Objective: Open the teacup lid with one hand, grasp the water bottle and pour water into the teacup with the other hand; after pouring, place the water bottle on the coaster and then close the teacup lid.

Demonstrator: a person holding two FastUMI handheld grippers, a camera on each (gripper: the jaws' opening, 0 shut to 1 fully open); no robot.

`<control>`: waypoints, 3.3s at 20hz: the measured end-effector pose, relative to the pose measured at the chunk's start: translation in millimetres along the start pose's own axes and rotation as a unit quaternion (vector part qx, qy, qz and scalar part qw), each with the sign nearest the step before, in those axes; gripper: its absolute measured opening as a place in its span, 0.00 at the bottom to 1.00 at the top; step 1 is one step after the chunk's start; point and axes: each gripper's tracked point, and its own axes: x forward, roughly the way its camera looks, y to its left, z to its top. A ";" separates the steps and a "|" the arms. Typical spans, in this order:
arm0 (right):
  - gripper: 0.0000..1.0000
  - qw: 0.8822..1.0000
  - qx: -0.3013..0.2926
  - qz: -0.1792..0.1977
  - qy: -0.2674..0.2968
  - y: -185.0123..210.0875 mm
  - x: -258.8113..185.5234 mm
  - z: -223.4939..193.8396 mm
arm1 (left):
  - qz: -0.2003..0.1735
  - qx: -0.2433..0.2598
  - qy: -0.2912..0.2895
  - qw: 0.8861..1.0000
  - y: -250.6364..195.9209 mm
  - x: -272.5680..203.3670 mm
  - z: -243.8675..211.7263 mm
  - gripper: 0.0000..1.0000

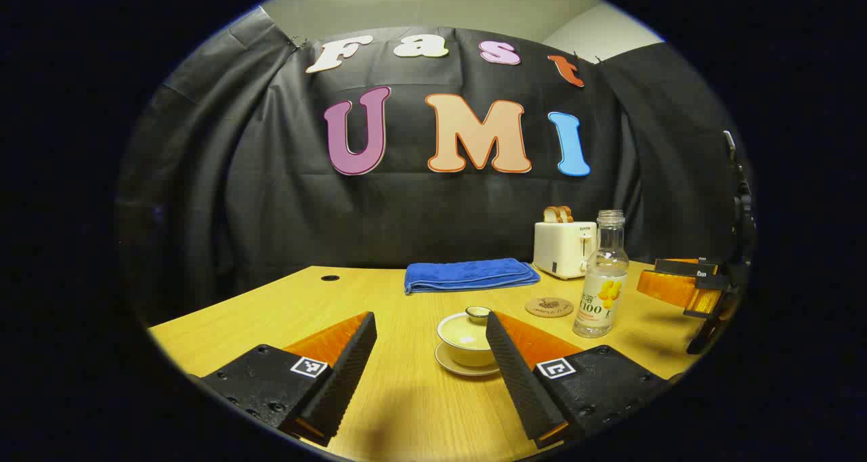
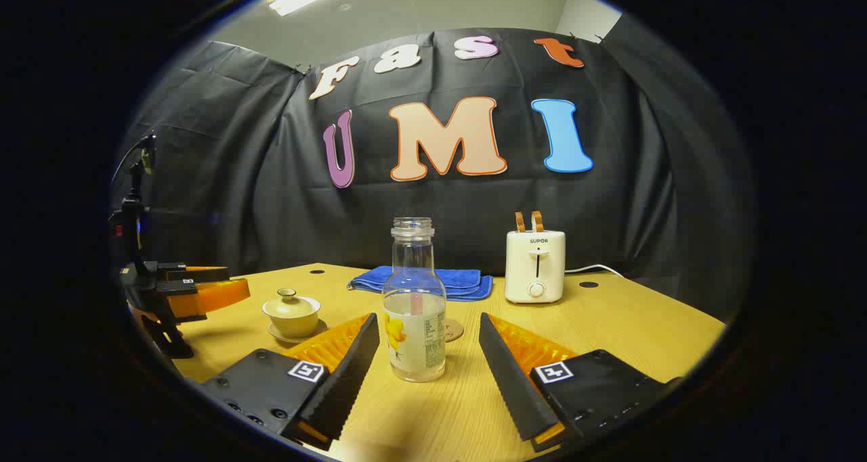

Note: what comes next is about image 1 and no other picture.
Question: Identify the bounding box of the white ceramic saucer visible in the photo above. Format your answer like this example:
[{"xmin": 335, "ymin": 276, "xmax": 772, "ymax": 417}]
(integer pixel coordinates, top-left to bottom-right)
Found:
[{"xmin": 434, "ymin": 340, "xmax": 502, "ymax": 378}]

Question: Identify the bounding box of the white toaster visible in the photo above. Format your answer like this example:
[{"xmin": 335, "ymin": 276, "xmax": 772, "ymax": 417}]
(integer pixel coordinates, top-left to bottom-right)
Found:
[{"xmin": 533, "ymin": 221, "xmax": 598, "ymax": 280}]

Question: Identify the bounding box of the clear plastic water bottle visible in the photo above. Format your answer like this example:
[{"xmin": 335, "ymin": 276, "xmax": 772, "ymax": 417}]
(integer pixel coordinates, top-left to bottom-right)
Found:
[{"xmin": 573, "ymin": 209, "xmax": 629, "ymax": 339}]

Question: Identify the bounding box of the folded blue towel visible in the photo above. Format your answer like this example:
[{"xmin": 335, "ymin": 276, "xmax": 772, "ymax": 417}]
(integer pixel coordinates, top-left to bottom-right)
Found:
[{"xmin": 404, "ymin": 258, "xmax": 541, "ymax": 295}]

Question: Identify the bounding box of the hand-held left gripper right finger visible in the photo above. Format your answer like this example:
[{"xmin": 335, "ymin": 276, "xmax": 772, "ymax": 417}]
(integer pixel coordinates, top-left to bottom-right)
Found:
[{"xmin": 485, "ymin": 311, "xmax": 671, "ymax": 449}]

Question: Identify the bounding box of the white ceramic teacup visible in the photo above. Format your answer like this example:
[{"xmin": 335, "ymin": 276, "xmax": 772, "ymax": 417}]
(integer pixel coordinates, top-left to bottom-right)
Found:
[{"xmin": 437, "ymin": 312, "xmax": 499, "ymax": 368}]

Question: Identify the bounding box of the black backdrop cloth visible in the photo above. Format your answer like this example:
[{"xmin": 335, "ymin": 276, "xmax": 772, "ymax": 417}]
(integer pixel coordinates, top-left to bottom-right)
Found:
[{"xmin": 115, "ymin": 7, "xmax": 753, "ymax": 327}]

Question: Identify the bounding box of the white teacup lid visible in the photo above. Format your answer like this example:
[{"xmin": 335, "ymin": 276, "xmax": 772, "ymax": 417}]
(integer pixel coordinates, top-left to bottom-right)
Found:
[{"xmin": 444, "ymin": 306, "xmax": 494, "ymax": 350}]

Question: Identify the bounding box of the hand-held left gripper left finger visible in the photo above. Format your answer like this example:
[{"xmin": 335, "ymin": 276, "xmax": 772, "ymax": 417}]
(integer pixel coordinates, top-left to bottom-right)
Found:
[{"xmin": 192, "ymin": 311, "xmax": 378, "ymax": 448}]

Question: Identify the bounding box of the round brown coaster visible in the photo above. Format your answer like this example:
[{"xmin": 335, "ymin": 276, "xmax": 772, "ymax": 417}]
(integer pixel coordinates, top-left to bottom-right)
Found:
[{"xmin": 525, "ymin": 297, "xmax": 574, "ymax": 318}]

